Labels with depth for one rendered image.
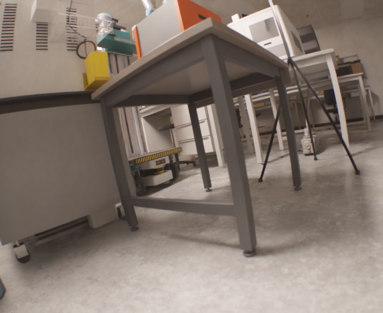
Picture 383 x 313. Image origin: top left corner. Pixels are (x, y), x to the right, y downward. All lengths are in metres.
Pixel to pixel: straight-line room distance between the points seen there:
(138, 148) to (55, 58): 1.38
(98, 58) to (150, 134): 2.17
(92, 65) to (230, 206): 0.92
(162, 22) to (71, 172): 0.89
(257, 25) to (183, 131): 1.44
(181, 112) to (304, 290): 2.35
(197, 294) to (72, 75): 1.12
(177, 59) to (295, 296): 0.74
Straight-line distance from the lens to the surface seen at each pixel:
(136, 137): 2.28
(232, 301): 0.57
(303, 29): 4.25
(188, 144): 2.60
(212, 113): 2.35
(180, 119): 2.65
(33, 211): 1.08
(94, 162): 1.16
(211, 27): 0.63
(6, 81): 1.16
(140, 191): 1.86
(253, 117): 2.13
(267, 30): 2.15
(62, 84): 1.21
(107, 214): 1.38
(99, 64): 1.18
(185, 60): 0.71
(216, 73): 0.63
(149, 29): 1.31
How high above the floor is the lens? 0.40
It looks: 5 degrees down
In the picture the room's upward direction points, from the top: 12 degrees counter-clockwise
